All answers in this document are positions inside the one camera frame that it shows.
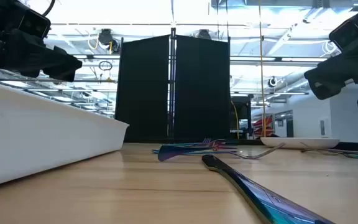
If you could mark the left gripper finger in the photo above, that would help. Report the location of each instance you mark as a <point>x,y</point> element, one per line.
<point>23,56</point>
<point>64,67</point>

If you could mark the iridescent rainbow knife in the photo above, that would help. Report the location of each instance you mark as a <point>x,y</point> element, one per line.
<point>259,199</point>

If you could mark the white round plate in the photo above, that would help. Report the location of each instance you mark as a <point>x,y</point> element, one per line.
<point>300,143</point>

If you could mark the red background object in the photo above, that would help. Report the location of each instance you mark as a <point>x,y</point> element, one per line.
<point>264,124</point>

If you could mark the white cutlery tray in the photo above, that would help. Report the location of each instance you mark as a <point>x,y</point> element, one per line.
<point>42,140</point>

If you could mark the black folding screen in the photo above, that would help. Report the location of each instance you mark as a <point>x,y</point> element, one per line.
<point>141,93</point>

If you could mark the black equipment cart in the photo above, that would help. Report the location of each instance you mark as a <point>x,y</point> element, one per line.
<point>244,118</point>

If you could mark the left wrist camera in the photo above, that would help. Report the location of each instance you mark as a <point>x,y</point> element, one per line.
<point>36,23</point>

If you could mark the grey wall panel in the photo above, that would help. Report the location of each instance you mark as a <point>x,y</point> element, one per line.
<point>322,127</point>

